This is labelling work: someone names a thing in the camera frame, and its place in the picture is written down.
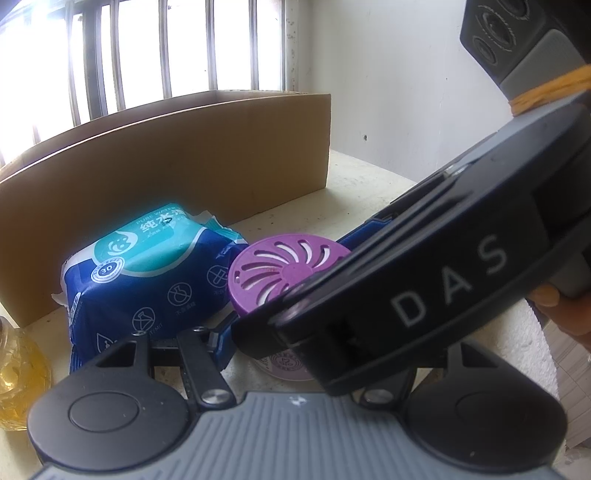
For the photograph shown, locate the metal window bars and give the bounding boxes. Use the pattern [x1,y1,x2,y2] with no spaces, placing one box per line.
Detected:
[1,1,298,165]

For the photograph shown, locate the brown cardboard box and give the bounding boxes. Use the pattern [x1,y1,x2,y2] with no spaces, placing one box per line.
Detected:
[1,92,331,326]

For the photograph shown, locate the yellow rubber band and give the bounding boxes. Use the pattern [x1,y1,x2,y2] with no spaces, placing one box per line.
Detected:
[509,64,591,117]

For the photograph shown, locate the blue wet wipes pack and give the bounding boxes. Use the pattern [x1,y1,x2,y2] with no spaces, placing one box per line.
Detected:
[54,203,247,371]

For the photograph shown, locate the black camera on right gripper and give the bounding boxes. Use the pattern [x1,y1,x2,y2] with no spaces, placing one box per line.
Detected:
[460,0,590,100]

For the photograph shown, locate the person right hand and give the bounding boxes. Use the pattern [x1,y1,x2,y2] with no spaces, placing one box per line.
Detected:
[527,284,591,351]

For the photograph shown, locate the yellow perfume bottle gold cap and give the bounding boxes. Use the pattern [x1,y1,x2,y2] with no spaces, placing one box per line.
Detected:
[0,317,52,431]

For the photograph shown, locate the purple lid air freshener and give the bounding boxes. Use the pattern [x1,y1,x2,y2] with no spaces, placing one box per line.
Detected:
[228,233,351,382]

